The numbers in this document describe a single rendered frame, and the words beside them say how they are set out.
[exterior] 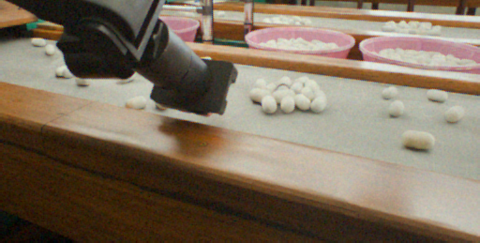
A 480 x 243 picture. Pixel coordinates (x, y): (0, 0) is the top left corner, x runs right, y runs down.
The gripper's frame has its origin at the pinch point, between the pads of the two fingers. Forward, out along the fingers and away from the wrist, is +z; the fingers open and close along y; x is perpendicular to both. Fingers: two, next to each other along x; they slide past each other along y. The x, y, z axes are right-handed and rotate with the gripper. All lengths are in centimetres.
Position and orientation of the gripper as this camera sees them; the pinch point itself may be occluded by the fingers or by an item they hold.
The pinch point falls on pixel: (217, 104)
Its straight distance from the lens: 53.1
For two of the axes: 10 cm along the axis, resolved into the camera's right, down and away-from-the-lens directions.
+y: -9.1, -1.7, 3.8
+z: 3.2, 3.1, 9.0
